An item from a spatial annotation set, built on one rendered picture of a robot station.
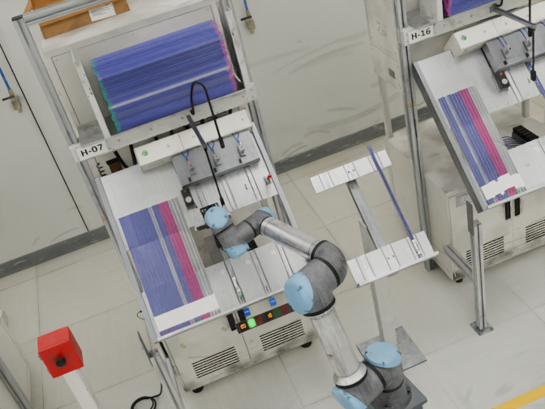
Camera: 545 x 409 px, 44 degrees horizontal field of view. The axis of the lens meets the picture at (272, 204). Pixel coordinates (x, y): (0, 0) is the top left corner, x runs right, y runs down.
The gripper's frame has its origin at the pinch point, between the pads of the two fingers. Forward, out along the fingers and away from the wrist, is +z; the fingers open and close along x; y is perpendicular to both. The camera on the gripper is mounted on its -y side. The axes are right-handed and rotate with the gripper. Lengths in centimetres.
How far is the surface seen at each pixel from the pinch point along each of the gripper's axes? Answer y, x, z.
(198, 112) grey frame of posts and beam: 44.0, -10.6, 7.6
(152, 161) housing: 32.1, 13.3, 10.9
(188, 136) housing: 36.6, -3.8, 12.0
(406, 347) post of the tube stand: -89, -68, 48
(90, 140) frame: 47, 33, 4
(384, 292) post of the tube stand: -56, -61, 24
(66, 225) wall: 30, 79, 194
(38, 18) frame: 91, 33, -18
